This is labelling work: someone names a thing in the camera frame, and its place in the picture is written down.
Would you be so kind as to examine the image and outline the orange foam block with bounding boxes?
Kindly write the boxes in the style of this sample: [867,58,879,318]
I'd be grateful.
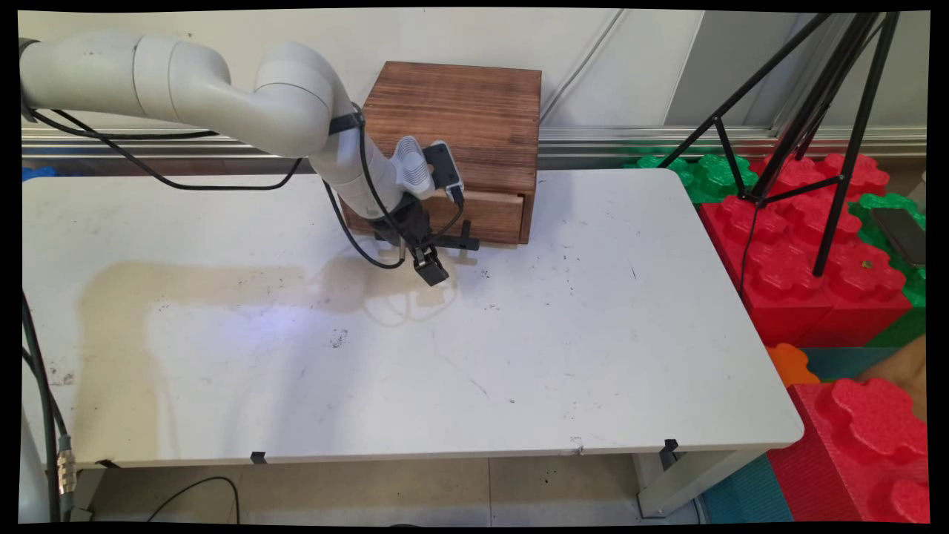
[765,343,821,389]

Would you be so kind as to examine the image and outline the large red foam block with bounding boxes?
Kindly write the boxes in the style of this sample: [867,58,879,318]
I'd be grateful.
[700,153,913,349]

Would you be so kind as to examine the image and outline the brown wooden drawer cabinet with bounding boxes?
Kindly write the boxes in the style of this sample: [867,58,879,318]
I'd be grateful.
[340,62,543,245]

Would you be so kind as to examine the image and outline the white table leg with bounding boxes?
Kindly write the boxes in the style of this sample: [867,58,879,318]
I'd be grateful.
[633,445,769,519]

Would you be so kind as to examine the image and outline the diagonal metal wall strip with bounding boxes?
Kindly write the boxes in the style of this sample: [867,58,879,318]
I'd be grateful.
[539,9,629,125]

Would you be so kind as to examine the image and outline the black tripod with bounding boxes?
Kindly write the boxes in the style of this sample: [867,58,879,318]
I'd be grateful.
[658,12,902,277]

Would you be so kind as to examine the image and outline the cable bundle with metal connector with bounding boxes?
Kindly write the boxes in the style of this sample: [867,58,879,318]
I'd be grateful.
[20,292,94,523]

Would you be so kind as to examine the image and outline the wooden drawer with black handle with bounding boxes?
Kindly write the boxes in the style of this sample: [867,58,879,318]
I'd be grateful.
[343,189,526,254]

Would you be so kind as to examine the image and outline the red giant building blocks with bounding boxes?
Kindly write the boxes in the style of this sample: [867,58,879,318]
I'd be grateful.
[700,346,894,524]

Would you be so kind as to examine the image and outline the black smartphone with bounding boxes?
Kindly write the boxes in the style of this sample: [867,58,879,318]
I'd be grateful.
[868,207,928,268]

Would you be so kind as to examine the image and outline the long black arm cable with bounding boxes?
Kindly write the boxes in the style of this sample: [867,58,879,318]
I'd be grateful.
[28,108,305,191]

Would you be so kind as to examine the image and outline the tan brown object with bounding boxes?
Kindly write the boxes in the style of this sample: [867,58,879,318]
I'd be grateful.
[851,333,928,421]

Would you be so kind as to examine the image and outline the green foam block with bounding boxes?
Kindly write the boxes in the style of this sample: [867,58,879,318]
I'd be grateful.
[623,153,760,205]
[848,192,928,349]

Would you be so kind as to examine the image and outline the thin black camera cable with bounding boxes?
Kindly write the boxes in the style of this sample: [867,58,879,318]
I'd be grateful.
[357,104,466,250]

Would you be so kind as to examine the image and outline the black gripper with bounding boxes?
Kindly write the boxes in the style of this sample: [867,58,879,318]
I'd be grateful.
[368,193,452,288]

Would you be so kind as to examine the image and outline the thin black tripod cable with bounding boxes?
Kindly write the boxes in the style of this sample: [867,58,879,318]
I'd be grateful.
[739,203,759,299]

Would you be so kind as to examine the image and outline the aluminium wall rail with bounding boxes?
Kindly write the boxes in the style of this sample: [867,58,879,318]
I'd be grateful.
[21,126,928,161]

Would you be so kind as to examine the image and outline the black floor cable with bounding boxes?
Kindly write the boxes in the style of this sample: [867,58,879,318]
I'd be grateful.
[145,475,241,525]

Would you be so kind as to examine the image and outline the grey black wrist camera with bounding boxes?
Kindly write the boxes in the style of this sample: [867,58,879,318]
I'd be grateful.
[421,140,466,208]

